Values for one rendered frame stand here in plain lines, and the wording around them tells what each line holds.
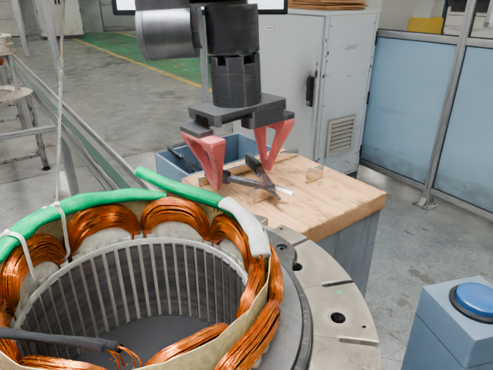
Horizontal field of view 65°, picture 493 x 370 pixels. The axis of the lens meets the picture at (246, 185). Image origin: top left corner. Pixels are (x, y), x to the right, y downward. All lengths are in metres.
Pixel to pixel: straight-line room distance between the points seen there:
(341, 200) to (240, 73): 0.20
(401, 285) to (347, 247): 1.61
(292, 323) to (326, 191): 0.27
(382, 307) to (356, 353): 1.70
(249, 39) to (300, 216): 0.20
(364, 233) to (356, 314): 0.26
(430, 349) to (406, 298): 1.60
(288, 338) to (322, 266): 0.09
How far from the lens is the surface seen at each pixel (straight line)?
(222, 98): 0.44
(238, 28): 0.43
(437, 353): 0.45
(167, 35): 0.44
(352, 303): 0.30
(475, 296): 0.43
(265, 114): 0.45
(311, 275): 0.32
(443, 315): 0.42
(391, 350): 0.72
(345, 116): 2.71
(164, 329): 0.39
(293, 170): 0.56
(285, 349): 0.25
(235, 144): 0.72
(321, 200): 0.49
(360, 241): 0.54
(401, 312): 1.97
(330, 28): 2.46
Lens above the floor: 1.30
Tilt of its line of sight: 26 degrees down
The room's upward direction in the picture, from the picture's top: straight up
